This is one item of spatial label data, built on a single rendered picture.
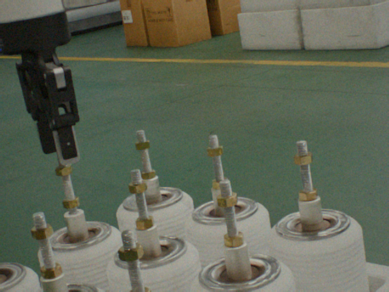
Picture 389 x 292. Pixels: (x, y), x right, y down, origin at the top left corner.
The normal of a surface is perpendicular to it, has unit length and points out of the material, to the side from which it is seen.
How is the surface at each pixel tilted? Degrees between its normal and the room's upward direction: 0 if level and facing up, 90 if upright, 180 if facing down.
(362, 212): 0
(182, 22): 90
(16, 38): 90
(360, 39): 90
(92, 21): 90
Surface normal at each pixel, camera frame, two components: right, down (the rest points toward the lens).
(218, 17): -0.77, 0.29
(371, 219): -0.17, -0.95
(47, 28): 0.59, 0.11
